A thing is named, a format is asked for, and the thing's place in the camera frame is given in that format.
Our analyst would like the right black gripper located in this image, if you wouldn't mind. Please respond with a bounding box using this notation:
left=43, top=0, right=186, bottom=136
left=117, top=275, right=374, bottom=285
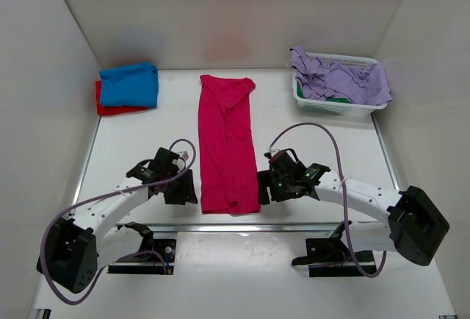
left=257, top=169, right=295, bottom=205

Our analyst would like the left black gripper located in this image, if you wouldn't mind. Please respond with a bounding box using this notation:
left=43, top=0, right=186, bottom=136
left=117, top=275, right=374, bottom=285
left=163, top=166, right=198, bottom=204

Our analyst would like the magenta t shirt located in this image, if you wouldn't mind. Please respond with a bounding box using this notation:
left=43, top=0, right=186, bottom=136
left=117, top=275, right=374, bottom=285
left=198, top=74, right=260, bottom=215

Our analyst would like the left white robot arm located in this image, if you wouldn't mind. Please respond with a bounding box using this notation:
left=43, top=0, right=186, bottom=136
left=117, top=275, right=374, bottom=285
left=36, top=148, right=198, bottom=294

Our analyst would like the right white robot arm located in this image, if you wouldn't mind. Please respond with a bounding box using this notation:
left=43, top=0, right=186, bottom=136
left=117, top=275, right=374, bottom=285
left=257, top=148, right=449, bottom=266

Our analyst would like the white plastic laundry basket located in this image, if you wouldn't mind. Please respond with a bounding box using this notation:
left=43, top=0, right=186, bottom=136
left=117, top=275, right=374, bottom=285
left=292, top=51, right=388, bottom=117

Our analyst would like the green t shirt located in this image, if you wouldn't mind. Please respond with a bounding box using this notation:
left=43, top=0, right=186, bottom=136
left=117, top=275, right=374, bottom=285
left=297, top=83, right=350, bottom=104

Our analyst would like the folded red t shirt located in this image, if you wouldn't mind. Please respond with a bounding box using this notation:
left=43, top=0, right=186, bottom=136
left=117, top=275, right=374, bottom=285
left=95, top=80, right=148, bottom=116

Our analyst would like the folded blue t shirt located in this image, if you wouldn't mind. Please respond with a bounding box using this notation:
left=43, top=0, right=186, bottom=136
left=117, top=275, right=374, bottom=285
left=99, top=62, right=159, bottom=109

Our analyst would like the lavender t shirt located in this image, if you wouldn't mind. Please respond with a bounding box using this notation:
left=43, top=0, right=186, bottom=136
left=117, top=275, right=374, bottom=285
left=290, top=46, right=392, bottom=106

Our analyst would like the aluminium rail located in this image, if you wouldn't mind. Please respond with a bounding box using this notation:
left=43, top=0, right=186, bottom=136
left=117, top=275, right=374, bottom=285
left=148, top=223, right=338, bottom=233

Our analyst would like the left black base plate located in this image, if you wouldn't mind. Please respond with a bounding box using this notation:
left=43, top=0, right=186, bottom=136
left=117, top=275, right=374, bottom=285
left=107, top=222, right=177, bottom=276

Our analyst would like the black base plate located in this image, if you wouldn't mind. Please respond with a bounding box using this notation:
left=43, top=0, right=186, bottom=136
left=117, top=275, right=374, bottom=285
left=107, top=222, right=177, bottom=276
left=291, top=223, right=363, bottom=278

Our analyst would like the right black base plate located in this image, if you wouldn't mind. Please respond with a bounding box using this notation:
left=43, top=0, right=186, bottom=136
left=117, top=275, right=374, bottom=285
left=291, top=223, right=363, bottom=278

